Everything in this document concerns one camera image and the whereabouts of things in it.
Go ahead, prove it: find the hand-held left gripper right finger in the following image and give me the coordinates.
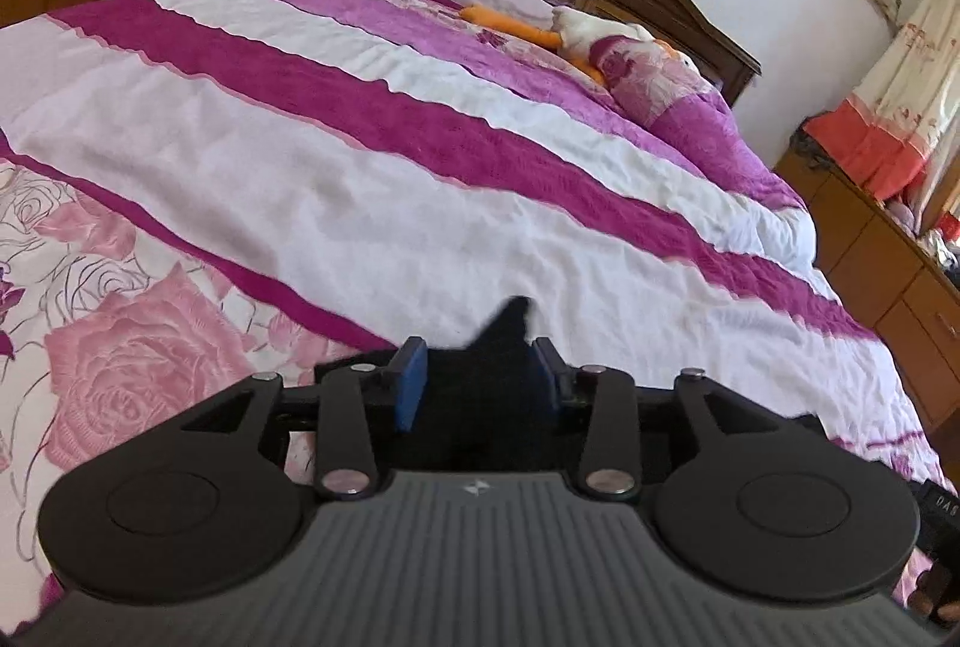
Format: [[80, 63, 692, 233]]
[[531, 338, 781, 498]]

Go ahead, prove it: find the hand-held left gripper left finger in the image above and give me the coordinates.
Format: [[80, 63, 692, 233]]
[[180, 338, 431, 499]]

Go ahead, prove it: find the pink floral striped bedspread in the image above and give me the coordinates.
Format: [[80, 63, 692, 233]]
[[0, 0, 938, 618]]

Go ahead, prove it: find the brown wooden cabinet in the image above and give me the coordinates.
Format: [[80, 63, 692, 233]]
[[772, 129, 960, 432]]

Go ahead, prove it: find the floral pink pillow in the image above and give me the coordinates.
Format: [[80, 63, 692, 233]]
[[589, 35, 740, 130]]

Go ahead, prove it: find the orange and white plush toy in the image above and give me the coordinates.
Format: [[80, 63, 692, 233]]
[[459, 4, 695, 87]]

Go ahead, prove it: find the cream and red curtain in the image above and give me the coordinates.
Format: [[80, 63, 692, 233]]
[[805, 0, 960, 237]]

